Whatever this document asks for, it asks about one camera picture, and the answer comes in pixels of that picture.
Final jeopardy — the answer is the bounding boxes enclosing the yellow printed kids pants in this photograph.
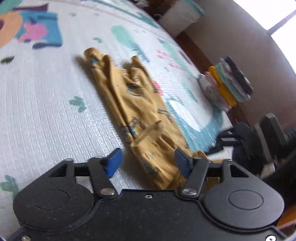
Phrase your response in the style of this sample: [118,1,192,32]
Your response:
[83,47,210,190]

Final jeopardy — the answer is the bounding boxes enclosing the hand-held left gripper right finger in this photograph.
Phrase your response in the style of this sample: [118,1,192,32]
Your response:
[174,148,250,198]

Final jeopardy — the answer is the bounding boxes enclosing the cartoon animal play mat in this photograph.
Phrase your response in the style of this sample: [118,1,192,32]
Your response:
[0,0,234,207]

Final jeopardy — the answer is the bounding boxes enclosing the stack of colourful folded clothes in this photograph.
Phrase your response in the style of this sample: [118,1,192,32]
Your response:
[197,56,255,113]

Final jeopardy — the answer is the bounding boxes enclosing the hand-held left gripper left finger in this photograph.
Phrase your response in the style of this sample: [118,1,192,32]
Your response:
[48,148,123,200]

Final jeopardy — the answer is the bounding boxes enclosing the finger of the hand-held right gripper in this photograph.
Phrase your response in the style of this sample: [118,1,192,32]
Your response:
[207,138,242,155]
[219,130,242,140]

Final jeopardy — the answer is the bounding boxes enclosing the window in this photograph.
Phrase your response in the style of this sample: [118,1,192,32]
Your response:
[231,0,296,75]

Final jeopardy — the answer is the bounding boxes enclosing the white plastic bucket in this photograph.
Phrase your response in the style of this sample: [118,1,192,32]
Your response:
[158,0,206,37]

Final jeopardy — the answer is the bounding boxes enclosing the person's right hand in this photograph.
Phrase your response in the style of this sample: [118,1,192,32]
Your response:
[232,122,266,175]

